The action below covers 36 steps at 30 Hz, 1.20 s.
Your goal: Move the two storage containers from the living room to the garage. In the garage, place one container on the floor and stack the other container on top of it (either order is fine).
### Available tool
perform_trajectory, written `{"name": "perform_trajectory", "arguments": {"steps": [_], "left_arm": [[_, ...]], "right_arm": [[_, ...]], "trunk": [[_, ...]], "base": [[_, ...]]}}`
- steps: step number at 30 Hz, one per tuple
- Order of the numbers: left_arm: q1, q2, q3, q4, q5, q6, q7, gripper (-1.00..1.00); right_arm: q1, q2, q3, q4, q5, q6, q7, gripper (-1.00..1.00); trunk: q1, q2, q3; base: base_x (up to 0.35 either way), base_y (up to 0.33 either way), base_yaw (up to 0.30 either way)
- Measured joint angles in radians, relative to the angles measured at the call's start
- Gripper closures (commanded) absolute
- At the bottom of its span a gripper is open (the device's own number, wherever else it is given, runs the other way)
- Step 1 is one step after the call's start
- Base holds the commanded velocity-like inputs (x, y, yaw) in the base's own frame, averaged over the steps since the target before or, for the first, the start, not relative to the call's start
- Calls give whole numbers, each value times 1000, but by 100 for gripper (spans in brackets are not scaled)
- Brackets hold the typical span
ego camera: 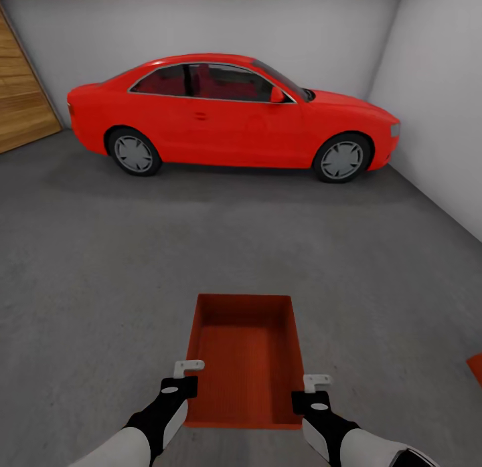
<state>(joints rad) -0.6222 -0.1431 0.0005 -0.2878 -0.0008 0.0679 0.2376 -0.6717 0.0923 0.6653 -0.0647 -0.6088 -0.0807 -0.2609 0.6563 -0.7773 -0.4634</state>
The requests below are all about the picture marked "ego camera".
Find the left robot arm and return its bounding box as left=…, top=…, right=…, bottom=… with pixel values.
left=68, top=360, right=204, bottom=467

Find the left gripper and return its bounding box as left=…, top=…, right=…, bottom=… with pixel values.
left=161, top=376, right=198, bottom=398

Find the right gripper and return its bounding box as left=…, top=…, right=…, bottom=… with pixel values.
left=291, top=391, right=331, bottom=415

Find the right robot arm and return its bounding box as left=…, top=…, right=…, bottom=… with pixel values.
left=291, top=374, right=441, bottom=467

